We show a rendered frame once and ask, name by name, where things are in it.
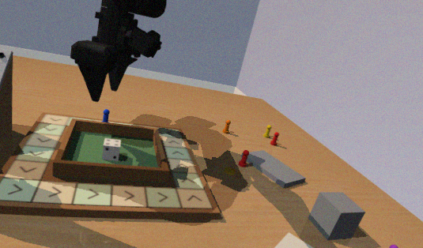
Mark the orange game pawn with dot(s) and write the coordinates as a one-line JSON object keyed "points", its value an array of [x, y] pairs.
{"points": [[225, 130]]}

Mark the yellow game pawn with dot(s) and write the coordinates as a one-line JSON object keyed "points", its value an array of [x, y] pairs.
{"points": [[268, 131]]}

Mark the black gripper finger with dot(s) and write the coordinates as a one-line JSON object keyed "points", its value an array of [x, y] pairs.
{"points": [[116, 75], [94, 77]]}

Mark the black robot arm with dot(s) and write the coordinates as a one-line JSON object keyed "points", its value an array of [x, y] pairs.
{"points": [[147, 43]]}

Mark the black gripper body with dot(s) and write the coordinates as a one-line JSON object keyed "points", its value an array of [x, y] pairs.
{"points": [[103, 50]]}

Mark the dark blue pawn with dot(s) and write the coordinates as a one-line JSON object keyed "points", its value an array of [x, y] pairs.
{"points": [[105, 115]]}

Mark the red pawn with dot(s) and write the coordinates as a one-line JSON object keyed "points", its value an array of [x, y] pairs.
{"points": [[275, 138], [243, 163]]}

